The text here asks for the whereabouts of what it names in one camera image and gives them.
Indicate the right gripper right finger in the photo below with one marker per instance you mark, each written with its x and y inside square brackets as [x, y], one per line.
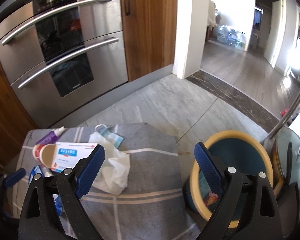
[209, 169]

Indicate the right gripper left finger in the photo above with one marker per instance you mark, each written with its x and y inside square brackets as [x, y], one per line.
[87, 169]

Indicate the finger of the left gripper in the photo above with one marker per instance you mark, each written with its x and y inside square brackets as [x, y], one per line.
[13, 178]

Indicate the white tissue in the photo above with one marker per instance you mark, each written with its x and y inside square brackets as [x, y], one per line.
[113, 175]

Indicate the white medicine box cartoon boy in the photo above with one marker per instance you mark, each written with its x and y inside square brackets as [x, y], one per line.
[68, 154]

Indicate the red floral paper cup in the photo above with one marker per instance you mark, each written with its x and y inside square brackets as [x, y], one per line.
[44, 154]

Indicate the pink snack wrapper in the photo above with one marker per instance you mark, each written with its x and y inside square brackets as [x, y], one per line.
[210, 198]

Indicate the teal trash bin yellow rim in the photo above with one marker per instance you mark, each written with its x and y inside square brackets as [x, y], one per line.
[235, 149]

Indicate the purple spray bottle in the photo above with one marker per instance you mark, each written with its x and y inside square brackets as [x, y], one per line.
[51, 137]

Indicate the left wooden cabinet door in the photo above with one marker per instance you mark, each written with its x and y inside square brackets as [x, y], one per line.
[15, 122]

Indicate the wooden cabinet door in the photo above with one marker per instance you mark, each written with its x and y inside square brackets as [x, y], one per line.
[149, 34]
[15, 122]

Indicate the grey plaid cushion stool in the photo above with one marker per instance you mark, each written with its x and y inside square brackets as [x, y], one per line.
[152, 205]

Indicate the round glass side table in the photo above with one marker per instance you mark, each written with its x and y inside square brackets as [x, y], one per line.
[285, 155]

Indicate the stainless steel oven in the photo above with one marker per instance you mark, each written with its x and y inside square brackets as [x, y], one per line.
[43, 31]

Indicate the water bottles in hallway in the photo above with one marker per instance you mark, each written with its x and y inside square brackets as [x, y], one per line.
[226, 34]

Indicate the right wooden cabinet door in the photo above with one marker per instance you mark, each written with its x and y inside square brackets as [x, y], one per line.
[149, 34]

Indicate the lower oven handle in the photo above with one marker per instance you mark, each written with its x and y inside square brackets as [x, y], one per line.
[67, 58]

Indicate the metal chair leg rail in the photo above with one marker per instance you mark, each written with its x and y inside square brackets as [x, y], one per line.
[286, 117]

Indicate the right black cabinet handle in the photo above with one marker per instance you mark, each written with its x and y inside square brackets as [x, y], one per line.
[127, 7]

